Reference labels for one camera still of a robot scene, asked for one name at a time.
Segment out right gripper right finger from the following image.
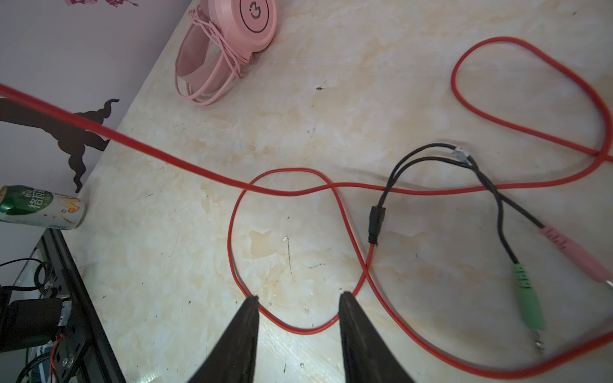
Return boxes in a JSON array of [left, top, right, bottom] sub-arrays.
[[338, 292, 413, 383]]

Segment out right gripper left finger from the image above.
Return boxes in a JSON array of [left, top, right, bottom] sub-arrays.
[[188, 296, 260, 383]]

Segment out pink headphones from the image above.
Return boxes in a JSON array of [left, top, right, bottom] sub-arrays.
[[174, 0, 278, 106]]

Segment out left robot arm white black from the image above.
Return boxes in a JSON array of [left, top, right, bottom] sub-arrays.
[[1, 287, 63, 353]]

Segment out green drink can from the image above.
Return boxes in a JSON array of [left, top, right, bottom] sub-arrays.
[[1, 185, 87, 231]]

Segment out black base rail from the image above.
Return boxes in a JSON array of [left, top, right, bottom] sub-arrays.
[[35, 229, 126, 382]]

